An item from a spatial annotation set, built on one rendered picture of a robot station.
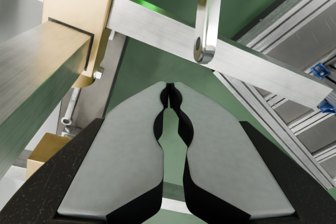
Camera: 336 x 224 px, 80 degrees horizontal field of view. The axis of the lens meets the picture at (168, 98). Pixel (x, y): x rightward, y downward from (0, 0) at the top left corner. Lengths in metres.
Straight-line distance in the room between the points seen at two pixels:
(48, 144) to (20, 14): 0.25
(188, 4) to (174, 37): 0.83
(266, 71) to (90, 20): 0.18
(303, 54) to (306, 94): 0.78
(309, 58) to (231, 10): 0.40
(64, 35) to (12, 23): 0.31
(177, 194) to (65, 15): 0.30
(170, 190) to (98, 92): 0.21
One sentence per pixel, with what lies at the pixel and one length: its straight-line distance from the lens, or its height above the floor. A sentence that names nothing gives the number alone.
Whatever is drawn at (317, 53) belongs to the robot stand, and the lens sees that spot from 1.08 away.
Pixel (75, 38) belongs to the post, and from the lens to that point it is 0.18.
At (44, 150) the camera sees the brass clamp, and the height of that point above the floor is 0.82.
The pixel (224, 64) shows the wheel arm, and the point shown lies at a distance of 0.22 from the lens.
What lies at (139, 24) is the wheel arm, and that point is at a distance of 0.20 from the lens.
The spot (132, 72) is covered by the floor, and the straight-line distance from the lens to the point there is 1.13.
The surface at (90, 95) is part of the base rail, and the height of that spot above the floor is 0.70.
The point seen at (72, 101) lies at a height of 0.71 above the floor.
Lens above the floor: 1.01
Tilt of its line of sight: 57 degrees down
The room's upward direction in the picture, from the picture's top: 177 degrees clockwise
